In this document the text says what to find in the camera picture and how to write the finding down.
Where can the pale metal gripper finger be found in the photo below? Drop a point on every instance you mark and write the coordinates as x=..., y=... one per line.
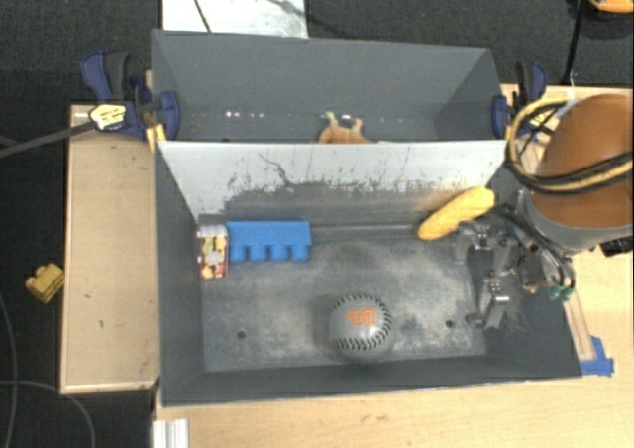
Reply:
x=496, y=301
x=481, y=239

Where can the yellow corn cob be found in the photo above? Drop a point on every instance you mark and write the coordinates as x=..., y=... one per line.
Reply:
x=455, y=214

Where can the grey baseball with orange print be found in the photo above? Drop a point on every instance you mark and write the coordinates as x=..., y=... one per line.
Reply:
x=360, y=327

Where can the tan toy animal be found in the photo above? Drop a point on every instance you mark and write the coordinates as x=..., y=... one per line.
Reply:
x=339, y=131

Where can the grey metal bin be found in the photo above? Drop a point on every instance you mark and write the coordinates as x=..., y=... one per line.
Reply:
x=277, y=302

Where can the blue toy brick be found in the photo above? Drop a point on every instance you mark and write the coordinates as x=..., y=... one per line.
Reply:
x=267, y=238

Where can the small printed snack box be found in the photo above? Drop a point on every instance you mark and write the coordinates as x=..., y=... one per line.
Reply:
x=213, y=255

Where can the pale wood board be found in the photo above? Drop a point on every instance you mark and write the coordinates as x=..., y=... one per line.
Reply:
x=111, y=257

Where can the black cylinder on white bracket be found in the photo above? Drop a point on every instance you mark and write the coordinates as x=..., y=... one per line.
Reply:
x=618, y=246

